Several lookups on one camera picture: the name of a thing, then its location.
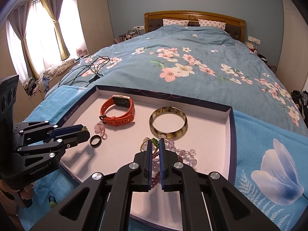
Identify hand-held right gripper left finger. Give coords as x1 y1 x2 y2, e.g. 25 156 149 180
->
30 138 153 231

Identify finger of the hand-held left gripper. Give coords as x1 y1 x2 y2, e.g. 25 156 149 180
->
13 120 85 141
16 129 91 160

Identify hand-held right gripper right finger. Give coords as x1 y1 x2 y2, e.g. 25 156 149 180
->
159 138 281 231

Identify pink ring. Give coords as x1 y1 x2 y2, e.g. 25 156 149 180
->
93 123 107 139

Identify shallow dark blue box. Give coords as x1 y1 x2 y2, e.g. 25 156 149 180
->
56 85 235 231

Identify person's left hand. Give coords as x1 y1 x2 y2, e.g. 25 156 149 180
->
20 184 34 199

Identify brown marbled bangle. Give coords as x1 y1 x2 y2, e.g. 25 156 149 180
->
149 106 187 140

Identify orange smartwatch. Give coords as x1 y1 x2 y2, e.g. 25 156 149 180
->
99 95 135 127

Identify pile of clothes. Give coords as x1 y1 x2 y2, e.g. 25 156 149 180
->
23 58 77 97

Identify cosmetics on nightstand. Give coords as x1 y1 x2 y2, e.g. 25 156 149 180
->
113 26 145 43

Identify grey and gold curtain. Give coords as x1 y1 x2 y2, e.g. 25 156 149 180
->
40 0 70 60
6 0 40 80

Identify blue floral duvet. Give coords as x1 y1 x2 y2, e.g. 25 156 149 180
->
58 25 301 128

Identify white patterned pillow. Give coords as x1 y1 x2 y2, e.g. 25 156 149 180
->
198 19 227 30
163 18 189 27

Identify nightstand clutter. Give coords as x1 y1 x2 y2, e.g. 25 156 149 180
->
249 46 277 73

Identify dark clothes heap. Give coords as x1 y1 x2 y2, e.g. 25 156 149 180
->
291 90 308 107

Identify wooden headboard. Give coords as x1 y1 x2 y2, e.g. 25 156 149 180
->
144 10 246 41

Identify black cables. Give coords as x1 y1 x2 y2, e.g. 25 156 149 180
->
58 56 110 87

